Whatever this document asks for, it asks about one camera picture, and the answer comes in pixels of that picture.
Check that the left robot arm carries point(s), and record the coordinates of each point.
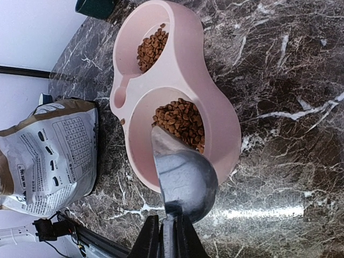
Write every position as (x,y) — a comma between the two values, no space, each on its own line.
(41,230)

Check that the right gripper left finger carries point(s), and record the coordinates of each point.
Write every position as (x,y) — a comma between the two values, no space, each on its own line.
(147,243)

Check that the brown kibble in bowl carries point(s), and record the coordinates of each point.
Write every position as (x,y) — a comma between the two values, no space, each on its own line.
(151,48)

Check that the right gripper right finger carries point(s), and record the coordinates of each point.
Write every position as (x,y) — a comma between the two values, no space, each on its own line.
(188,242)

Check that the left black frame post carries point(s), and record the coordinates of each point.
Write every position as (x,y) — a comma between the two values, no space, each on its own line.
(24,72)

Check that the pet food bag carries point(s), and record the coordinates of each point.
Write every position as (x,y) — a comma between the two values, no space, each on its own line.
(49,160)

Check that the metal scoop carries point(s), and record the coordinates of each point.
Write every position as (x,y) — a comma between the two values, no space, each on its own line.
(188,184)

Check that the pink double pet bowl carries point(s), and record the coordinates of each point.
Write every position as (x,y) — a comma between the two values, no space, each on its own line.
(180,72)

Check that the black mug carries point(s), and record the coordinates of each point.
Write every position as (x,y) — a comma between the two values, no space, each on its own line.
(100,9)

